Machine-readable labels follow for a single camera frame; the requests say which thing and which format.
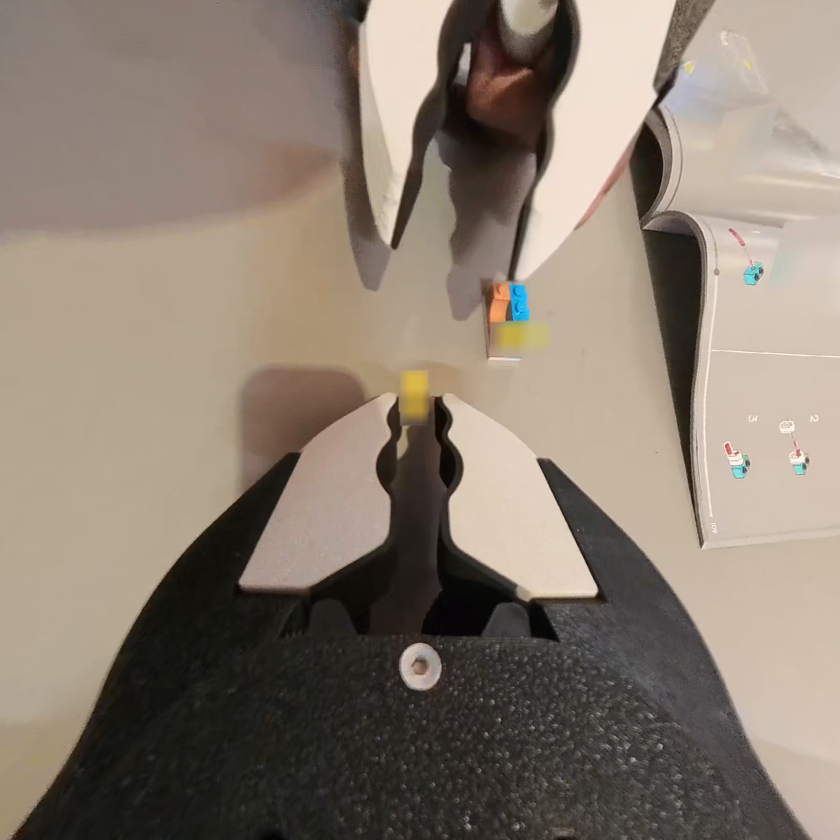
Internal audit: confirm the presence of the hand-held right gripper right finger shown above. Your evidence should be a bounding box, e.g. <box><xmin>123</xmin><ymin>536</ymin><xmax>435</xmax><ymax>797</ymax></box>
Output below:
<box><xmin>433</xmin><ymin>392</ymin><xmax>601</xmax><ymax>623</ymax></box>

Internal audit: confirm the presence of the yellow toy plate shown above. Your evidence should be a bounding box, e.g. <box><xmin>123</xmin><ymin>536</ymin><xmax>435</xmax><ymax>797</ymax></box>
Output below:
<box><xmin>495</xmin><ymin>322</ymin><xmax>551</xmax><ymax>349</ymax></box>
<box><xmin>399</xmin><ymin>371</ymin><xmax>431</xmax><ymax>425</ymax></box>

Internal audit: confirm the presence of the person's left hand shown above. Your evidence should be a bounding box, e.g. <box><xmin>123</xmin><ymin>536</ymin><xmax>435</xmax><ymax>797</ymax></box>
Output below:
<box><xmin>462</xmin><ymin>38</ymin><xmax>551</xmax><ymax>129</ymax></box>

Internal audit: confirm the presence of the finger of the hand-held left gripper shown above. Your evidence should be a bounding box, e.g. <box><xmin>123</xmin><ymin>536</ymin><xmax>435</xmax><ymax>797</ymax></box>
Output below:
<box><xmin>512</xmin><ymin>0</ymin><xmax>678</xmax><ymax>283</ymax></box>
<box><xmin>341</xmin><ymin>0</ymin><xmax>475</xmax><ymax>294</ymax></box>

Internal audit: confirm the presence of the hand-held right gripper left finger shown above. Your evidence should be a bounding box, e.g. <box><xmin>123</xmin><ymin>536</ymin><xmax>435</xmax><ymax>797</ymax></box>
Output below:
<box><xmin>238</xmin><ymin>392</ymin><xmax>403</xmax><ymax>621</ymax></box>

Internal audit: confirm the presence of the grey instruction booklet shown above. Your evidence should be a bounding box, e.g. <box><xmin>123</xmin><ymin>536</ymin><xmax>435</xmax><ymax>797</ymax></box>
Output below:
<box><xmin>630</xmin><ymin>0</ymin><xmax>840</xmax><ymax>550</ymax></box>

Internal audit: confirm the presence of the grey desk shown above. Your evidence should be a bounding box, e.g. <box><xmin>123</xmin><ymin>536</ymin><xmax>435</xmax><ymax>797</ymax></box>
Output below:
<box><xmin>0</xmin><ymin>0</ymin><xmax>840</xmax><ymax>840</ymax></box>

